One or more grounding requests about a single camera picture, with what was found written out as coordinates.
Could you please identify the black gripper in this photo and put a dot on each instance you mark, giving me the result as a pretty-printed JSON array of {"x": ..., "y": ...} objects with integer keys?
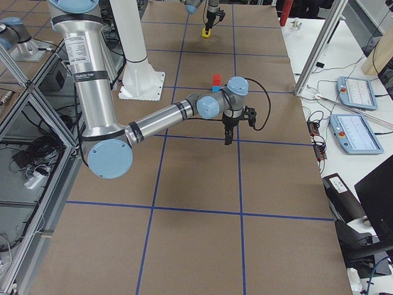
[
  {"x": 229, "y": 123},
  {"x": 211, "y": 11}
]

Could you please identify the yellow foam block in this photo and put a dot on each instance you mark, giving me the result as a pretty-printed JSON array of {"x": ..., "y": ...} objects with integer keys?
[{"x": 206, "y": 33}]

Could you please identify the blue foam block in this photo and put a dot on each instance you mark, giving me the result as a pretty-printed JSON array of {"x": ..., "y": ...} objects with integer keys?
[{"x": 215, "y": 88}]

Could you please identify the red foam block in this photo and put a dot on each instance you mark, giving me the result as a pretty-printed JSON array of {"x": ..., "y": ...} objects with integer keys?
[{"x": 216, "y": 80}]

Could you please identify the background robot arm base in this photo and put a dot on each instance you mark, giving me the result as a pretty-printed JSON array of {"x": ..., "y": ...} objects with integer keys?
[{"x": 15, "y": 34}]

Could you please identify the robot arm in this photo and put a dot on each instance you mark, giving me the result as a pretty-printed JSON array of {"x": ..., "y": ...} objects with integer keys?
[
  {"x": 191, "y": 6},
  {"x": 111, "y": 155}
]

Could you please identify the red cylinder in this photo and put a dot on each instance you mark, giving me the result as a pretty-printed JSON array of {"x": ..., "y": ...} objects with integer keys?
[{"x": 285, "y": 12}]

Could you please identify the brown paper table mat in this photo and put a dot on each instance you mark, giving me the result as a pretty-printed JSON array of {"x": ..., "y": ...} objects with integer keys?
[{"x": 192, "y": 215}]

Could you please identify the lower teach pendant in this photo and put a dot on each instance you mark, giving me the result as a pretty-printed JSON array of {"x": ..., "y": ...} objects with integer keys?
[{"x": 354, "y": 134}]

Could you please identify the teach pendant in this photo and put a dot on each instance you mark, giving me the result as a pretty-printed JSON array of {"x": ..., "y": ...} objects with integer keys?
[
  {"x": 356, "y": 93},
  {"x": 354, "y": 134}
]

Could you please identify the upper teach pendant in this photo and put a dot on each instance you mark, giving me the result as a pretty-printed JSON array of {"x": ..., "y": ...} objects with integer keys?
[{"x": 356, "y": 93}]

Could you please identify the black monitor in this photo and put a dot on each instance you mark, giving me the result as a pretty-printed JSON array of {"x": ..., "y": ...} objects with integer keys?
[{"x": 375, "y": 194}]

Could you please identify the white power strip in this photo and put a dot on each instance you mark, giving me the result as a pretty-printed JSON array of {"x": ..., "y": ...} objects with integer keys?
[{"x": 34, "y": 180}]

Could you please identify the white central robot pedestal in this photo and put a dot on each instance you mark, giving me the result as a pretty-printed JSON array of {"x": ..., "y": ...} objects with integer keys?
[{"x": 140, "y": 81}]

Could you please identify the aluminium frame post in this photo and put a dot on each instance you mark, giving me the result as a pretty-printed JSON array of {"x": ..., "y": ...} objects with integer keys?
[{"x": 326, "y": 31}]

